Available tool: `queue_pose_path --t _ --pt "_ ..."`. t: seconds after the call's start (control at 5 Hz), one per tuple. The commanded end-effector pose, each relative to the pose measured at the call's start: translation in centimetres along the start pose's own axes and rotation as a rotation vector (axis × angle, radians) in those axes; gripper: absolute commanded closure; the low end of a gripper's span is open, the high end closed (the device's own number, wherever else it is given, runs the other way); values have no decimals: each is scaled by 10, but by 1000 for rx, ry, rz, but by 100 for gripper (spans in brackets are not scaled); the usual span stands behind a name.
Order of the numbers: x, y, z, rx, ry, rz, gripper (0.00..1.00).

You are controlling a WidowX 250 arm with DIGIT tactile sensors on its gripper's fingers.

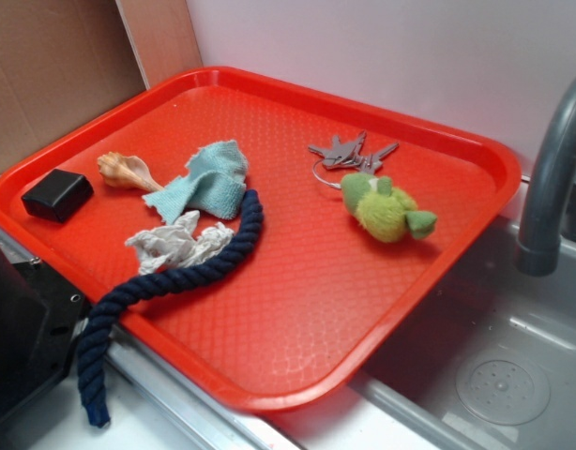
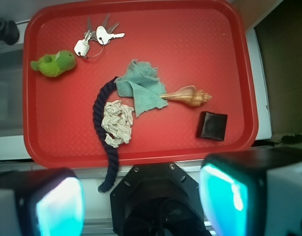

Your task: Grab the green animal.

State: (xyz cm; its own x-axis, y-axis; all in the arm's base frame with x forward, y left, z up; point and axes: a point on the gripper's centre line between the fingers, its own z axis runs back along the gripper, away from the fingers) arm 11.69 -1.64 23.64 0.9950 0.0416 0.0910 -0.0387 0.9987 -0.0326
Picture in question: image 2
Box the silver key bunch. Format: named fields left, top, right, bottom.
left=74, top=13, right=125, bottom=59

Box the tan conch seashell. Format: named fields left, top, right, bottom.
left=159, top=85, right=212, bottom=107

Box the green plush animal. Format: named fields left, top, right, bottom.
left=30, top=50, right=77, bottom=78

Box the grey sink faucet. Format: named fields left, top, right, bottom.
left=0, top=18, right=20, bottom=45

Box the dark blue rope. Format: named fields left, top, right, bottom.
left=92, top=76, right=121, bottom=193

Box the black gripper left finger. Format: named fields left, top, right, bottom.
left=0, top=168, right=85, bottom=236

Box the teal cloth rag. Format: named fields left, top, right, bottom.
left=115, top=59, right=168, bottom=118

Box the grey sink basin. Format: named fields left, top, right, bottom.
left=0, top=49, right=23, bottom=137

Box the brown cardboard panel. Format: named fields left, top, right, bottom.
left=254, top=0, right=302, bottom=145

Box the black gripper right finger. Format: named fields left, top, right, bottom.
left=199, top=147, right=302, bottom=236

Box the crumpled white paper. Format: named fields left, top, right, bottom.
left=101, top=100, right=134, bottom=148

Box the black square box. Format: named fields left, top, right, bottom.
left=195, top=111, right=228, bottom=142

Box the red plastic tray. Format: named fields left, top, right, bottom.
left=23, top=0, right=258, bottom=168

